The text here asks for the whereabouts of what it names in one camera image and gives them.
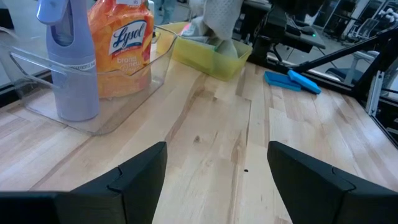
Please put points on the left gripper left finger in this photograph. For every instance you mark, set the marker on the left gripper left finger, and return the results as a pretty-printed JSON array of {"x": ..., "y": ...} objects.
[{"x": 93, "y": 199}]

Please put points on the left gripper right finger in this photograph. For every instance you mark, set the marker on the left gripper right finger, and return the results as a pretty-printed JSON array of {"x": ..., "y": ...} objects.
[{"x": 326, "y": 199}]

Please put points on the purple spray bottle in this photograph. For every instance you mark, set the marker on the purple spray bottle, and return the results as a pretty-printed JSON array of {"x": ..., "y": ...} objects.
[{"x": 76, "y": 81}]

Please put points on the orange Lysol spray bottle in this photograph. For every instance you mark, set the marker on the orange Lysol spray bottle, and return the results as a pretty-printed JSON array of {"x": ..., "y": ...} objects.
[{"x": 124, "y": 56}]

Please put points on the pink cloth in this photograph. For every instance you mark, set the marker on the pink cloth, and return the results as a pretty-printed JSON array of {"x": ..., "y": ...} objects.
[{"x": 188, "y": 29}]

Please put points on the grey waffle cloth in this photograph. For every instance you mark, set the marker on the grey waffle cloth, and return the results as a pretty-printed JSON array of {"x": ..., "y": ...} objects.
[{"x": 222, "y": 15}]

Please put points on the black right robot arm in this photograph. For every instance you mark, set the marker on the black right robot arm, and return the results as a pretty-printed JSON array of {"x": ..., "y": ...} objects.
[{"x": 280, "y": 25}]

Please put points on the clear plastic bin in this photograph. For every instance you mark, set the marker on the clear plastic bin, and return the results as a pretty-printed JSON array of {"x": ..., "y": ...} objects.
[{"x": 124, "y": 109}]

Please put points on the blue two-tone sponge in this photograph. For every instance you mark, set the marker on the blue two-tone sponge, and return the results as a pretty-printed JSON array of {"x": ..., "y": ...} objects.
[
  {"x": 280, "y": 81},
  {"x": 304, "y": 82}
]

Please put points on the white office chair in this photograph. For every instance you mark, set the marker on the white office chair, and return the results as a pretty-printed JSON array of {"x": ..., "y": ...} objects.
[{"x": 363, "y": 29}]

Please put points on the yellow translucent plastic bin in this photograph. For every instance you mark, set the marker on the yellow translucent plastic bin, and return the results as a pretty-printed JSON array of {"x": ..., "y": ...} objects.
[{"x": 205, "y": 60}]

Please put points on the person's legs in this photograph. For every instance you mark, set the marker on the person's legs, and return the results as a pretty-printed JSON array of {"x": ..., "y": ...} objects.
[{"x": 168, "y": 9}]

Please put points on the aluminium frame bracket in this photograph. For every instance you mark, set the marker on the aluminium frame bracket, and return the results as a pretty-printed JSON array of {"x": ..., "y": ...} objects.
[{"x": 374, "y": 93}]

